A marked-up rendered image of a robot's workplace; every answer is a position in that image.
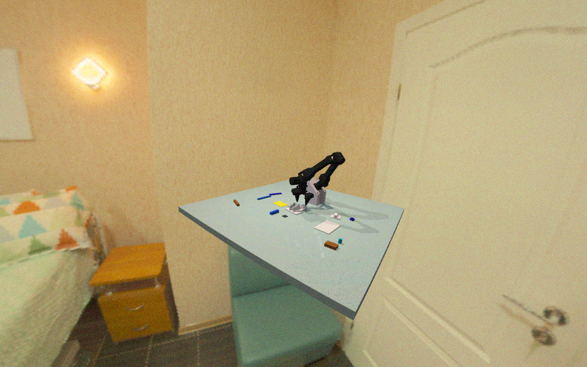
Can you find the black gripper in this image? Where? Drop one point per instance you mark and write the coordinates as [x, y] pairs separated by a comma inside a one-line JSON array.
[[308, 196]]

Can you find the orange-brown rectangular block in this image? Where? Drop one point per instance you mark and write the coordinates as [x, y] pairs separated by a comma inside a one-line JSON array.
[[331, 245]]

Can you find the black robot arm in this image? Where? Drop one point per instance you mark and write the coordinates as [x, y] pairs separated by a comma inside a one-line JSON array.
[[309, 173]]

